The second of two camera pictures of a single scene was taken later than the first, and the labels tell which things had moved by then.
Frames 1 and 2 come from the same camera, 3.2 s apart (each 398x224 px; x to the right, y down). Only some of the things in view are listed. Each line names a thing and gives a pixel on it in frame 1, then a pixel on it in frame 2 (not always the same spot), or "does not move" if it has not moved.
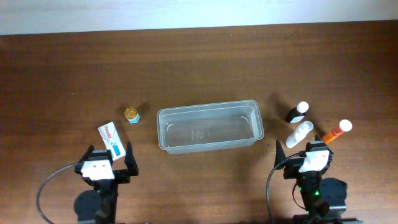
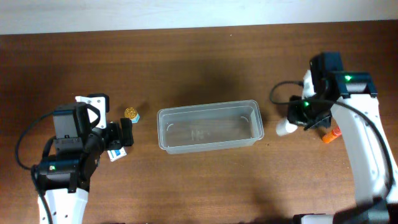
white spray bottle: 300,134 to 284,127
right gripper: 289,172 to 298,115
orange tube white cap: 344,126 does not move
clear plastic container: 195,127 does not move
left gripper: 121,177 to 115,135
